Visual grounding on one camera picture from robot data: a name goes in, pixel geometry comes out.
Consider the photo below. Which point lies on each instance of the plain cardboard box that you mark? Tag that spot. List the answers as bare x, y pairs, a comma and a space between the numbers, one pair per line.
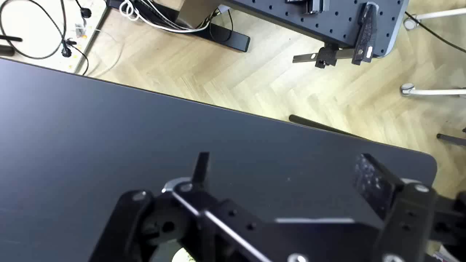
196, 13

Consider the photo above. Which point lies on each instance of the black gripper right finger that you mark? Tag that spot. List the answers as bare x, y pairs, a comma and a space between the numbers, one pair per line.
375, 183

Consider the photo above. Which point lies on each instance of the black rod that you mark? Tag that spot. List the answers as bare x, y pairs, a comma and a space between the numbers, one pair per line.
451, 139

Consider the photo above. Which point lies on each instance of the perforated dark table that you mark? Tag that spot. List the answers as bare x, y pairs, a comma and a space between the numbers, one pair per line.
339, 20

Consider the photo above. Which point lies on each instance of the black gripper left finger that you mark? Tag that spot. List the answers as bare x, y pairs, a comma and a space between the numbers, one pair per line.
201, 168

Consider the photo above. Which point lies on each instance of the black table foot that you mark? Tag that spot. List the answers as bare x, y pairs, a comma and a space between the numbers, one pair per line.
227, 39

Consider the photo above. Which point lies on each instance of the chrome chair leg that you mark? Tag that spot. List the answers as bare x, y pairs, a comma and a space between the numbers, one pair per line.
437, 91
437, 15

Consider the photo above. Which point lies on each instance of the black metal clamp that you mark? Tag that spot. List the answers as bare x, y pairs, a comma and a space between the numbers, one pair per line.
364, 34

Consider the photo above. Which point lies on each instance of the white desk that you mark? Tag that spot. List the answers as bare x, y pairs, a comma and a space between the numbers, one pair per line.
33, 34

